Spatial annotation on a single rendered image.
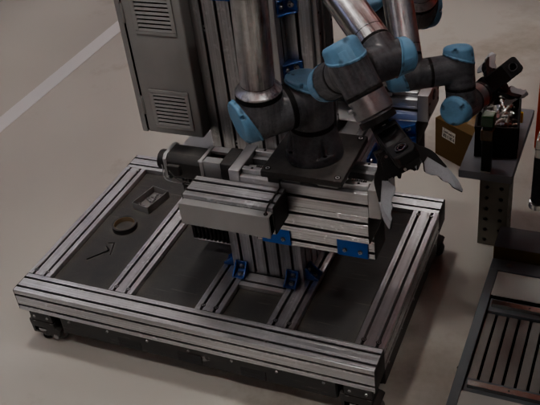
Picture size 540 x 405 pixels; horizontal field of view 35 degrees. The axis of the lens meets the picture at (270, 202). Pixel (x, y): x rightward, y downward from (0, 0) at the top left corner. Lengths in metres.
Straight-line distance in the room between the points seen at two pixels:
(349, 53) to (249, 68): 0.48
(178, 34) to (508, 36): 2.67
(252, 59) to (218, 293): 0.99
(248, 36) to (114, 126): 2.33
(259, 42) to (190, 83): 0.48
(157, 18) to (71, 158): 1.79
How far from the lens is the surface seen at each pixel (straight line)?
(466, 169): 2.80
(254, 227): 2.20
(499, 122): 2.84
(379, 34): 1.72
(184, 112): 2.44
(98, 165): 3.92
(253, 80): 2.00
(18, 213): 3.76
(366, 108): 1.55
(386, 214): 1.58
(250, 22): 1.92
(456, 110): 2.15
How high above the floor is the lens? 2.02
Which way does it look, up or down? 36 degrees down
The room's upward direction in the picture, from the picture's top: 8 degrees counter-clockwise
